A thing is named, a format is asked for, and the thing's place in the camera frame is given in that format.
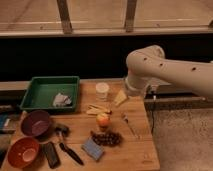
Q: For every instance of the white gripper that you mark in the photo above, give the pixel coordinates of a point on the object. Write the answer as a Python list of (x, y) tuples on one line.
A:
[(136, 88)]

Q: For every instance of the dark grape bunch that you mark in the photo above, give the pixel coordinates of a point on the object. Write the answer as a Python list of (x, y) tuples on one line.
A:
[(107, 139)]

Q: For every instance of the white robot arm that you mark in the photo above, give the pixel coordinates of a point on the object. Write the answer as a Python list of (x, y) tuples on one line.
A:
[(150, 62)]

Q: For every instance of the white paper cup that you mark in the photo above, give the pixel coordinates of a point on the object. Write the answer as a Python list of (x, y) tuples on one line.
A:
[(102, 90)]

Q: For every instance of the metal fork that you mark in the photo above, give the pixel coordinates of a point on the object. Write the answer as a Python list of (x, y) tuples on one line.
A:
[(125, 119)]

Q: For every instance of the red yellow apple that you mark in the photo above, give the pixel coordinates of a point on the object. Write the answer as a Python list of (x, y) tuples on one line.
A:
[(103, 120)]

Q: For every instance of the yellow banana pieces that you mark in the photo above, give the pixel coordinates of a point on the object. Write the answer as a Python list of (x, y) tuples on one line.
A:
[(97, 109)]

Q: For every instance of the blue sponge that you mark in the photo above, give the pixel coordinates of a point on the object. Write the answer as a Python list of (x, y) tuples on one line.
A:
[(92, 149)]

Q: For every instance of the crumpled white cloth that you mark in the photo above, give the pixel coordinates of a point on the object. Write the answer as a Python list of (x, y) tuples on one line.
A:
[(61, 100)]

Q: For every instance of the green plastic tray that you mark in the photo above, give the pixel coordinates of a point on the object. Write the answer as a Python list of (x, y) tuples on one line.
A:
[(42, 92)]

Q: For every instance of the purple bowl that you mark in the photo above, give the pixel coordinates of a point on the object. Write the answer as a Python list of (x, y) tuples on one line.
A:
[(36, 123)]

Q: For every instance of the black remote control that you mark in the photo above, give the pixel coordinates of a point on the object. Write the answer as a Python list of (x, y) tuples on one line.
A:
[(51, 155)]

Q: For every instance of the orange bowl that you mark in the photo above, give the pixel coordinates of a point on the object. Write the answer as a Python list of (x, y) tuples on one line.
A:
[(23, 152)]

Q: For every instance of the black handled brush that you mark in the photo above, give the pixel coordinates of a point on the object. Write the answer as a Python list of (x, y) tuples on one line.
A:
[(61, 132)]

